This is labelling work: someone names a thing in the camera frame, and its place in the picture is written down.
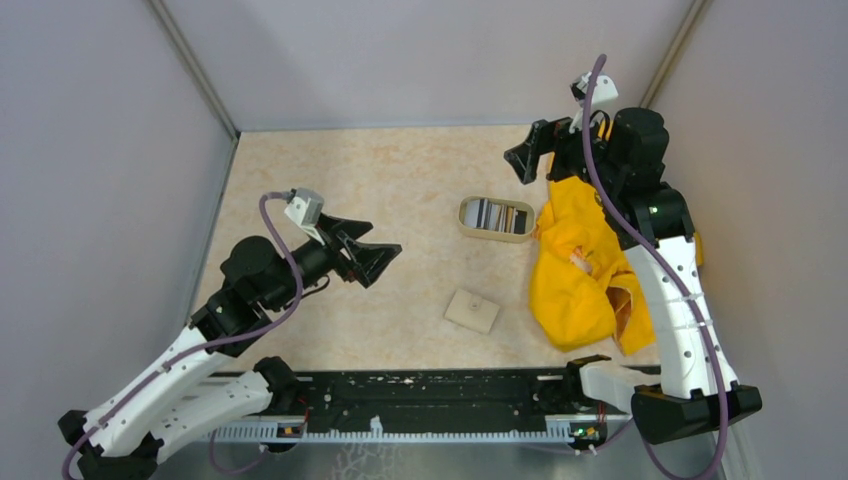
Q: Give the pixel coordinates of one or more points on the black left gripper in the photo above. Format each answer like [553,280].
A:
[367,261]

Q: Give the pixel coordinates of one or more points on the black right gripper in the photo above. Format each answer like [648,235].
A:
[524,158]

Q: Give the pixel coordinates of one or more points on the beige card holder wallet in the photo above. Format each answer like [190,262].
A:
[472,311]

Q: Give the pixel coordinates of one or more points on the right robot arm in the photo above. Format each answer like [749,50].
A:
[695,390]

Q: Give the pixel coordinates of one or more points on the beige oval card tray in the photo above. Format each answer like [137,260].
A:
[500,237]

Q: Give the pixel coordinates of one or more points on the yellow cloth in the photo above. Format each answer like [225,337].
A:
[582,289]

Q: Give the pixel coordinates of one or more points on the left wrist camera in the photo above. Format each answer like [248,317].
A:
[304,207]

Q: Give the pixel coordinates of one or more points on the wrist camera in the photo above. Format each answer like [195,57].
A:
[604,89]
[304,207]

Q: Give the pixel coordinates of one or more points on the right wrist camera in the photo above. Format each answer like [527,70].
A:
[604,89]

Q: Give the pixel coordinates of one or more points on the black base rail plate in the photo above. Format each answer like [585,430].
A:
[517,405]

